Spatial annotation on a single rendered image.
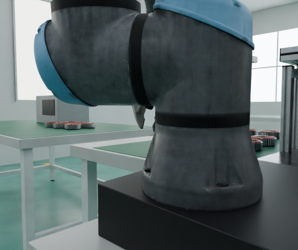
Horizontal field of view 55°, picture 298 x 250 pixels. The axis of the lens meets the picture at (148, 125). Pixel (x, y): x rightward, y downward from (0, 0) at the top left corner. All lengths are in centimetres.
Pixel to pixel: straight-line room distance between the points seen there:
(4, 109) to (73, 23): 455
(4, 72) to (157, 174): 465
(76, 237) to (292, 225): 27
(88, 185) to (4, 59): 382
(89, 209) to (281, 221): 110
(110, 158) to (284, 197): 80
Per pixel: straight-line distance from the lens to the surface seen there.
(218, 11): 32
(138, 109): 56
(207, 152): 31
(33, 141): 164
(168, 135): 33
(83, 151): 124
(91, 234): 43
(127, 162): 101
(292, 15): 802
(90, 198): 134
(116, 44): 34
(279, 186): 42
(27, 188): 171
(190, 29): 32
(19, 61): 501
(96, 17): 35
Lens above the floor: 93
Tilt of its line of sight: 4 degrees down
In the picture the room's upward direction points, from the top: straight up
